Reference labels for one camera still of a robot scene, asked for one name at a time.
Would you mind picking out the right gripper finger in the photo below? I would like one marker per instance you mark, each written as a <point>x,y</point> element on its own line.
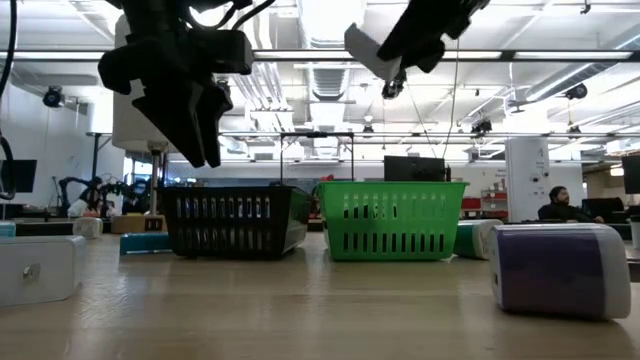
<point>430,56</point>
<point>402,42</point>

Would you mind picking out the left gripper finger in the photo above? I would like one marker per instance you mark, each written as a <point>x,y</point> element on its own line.
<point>175,120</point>
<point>215,110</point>

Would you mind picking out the white cube charger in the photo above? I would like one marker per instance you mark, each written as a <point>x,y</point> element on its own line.
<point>365,46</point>

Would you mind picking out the teal rectangular box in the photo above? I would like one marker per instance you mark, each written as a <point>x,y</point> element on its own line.
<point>145,243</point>

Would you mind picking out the pale grey cube charger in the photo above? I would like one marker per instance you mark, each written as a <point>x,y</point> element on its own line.
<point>45,270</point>

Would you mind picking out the purple and white charger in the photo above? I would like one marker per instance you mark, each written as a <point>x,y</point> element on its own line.
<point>550,270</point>

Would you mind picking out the black ceiling spotlight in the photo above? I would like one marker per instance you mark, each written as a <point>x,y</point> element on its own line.
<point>576,91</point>
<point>52,96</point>
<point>481,126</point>
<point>392,90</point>

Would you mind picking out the white shade wooden base lamp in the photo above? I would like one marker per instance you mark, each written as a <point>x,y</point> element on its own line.
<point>125,125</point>

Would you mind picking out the black plastic basket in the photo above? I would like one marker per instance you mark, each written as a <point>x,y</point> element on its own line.
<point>220,191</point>

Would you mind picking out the background black robot arms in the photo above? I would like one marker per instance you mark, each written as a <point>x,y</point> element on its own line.
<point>92,185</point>

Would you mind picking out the black monitor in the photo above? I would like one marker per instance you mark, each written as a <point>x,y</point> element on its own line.
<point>415,169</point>
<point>632,175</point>
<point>22,175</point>

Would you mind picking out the green and white charger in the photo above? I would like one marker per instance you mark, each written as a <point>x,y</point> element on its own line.
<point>87,227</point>

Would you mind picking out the green plastic basket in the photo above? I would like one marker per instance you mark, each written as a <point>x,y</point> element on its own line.
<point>390,190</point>

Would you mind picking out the white pillar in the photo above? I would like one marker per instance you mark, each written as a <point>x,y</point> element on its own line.
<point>525,170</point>

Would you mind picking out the red shelf unit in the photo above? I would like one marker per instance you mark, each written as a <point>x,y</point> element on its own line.
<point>470,203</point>

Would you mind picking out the person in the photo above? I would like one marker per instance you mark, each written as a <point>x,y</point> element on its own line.
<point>557,210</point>

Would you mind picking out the silver ventilation duct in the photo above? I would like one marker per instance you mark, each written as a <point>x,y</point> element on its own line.
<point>330,20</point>

